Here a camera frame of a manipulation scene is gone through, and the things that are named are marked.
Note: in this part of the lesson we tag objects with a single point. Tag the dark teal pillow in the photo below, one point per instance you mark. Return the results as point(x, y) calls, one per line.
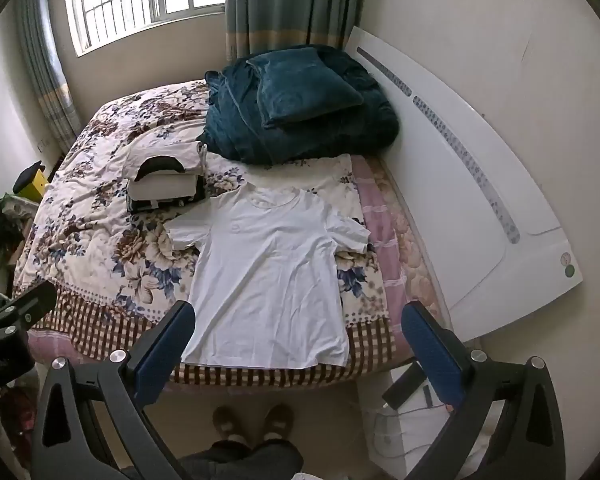
point(305, 85)

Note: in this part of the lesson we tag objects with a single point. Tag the white t-shirt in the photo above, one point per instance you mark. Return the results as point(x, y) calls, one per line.
point(270, 280)

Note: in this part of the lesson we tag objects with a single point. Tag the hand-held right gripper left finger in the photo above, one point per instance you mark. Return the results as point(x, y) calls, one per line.
point(162, 355)

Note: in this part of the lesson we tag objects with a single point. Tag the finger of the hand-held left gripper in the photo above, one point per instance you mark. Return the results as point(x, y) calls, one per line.
point(29, 306)

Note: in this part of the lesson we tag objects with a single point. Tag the person's shoe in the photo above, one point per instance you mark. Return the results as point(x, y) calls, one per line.
point(279, 421)
point(228, 422)

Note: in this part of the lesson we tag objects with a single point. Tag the dark teal blanket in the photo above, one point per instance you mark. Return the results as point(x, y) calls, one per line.
point(305, 135)

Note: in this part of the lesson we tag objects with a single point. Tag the folded cream garment black print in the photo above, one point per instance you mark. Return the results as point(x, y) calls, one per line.
point(155, 152)

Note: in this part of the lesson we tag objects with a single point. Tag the white headboard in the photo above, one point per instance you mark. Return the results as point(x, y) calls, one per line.
point(480, 240)

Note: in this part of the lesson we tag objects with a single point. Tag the wide grey-green curtain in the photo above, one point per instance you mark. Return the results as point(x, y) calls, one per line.
point(290, 5)

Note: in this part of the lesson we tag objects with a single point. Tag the black flat case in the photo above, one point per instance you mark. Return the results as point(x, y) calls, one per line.
point(402, 385)

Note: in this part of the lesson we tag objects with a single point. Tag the pink quilted mattress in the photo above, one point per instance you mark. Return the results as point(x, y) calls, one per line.
point(385, 240)

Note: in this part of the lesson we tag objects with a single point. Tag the person's right shoe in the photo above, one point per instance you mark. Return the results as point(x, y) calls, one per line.
point(279, 421)

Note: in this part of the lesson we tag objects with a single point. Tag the folded white garment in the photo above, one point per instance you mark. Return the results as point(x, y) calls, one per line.
point(165, 186)

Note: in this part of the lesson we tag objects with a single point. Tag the person's left shoe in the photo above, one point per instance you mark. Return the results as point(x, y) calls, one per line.
point(228, 422)

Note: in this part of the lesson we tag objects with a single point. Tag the white nightstand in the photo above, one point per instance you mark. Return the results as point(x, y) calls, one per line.
point(380, 440)

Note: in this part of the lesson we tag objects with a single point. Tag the yellow toy with black top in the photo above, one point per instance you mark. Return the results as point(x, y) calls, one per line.
point(30, 182)

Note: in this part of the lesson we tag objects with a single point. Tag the small dark remote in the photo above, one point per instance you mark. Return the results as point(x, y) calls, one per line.
point(427, 396)

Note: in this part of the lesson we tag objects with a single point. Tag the floral bedsheet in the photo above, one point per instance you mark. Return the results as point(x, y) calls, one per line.
point(90, 220)

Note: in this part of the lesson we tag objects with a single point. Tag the narrow grey-green curtain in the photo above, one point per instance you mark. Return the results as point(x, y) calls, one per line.
point(47, 70)

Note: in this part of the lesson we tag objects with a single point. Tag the folded black striped garment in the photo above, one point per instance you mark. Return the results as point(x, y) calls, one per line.
point(150, 205)

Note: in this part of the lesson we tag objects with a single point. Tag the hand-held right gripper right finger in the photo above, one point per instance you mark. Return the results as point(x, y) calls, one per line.
point(430, 352)

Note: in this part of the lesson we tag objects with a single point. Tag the dark clothes pile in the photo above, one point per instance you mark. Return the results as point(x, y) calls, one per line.
point(5, 235)

